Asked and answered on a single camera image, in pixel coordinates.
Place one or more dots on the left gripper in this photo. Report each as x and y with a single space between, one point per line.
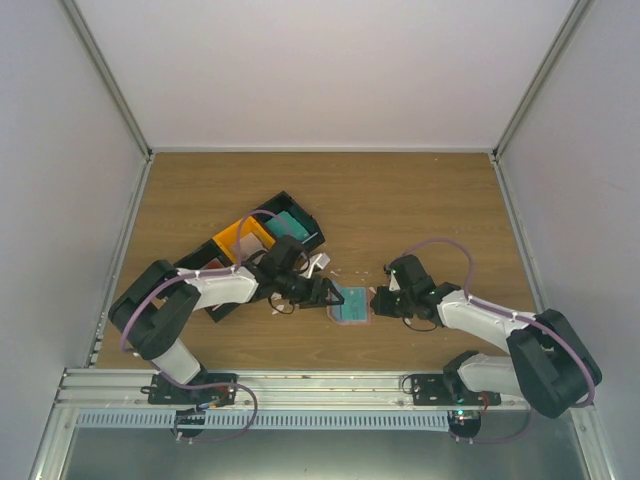
312 301

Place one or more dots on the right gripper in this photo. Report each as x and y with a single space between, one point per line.
380 305

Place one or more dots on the black bin with teal cards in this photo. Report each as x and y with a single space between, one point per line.
285 202

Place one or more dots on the yellow bin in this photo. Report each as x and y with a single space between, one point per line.
228 240

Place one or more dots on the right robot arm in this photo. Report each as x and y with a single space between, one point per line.
544 362

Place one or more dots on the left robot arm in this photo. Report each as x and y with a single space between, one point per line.
151 314

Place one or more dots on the teal cards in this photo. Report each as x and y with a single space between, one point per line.
285 224

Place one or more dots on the pale pink cards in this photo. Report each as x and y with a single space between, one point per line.
250 244

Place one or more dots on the red and white cards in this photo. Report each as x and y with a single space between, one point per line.
214 264

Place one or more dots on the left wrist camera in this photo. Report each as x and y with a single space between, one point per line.
317 262

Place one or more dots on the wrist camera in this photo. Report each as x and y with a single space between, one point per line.
317 262
392 281

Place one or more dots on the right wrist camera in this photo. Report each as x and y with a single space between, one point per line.
392 281

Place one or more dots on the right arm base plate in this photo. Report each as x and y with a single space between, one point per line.
437 389

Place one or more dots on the grey slotted cable duct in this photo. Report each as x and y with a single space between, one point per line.
268 420

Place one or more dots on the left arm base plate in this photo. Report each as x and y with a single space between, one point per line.
161 392

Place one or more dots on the aluminium mounting rail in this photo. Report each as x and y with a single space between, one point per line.
274 389

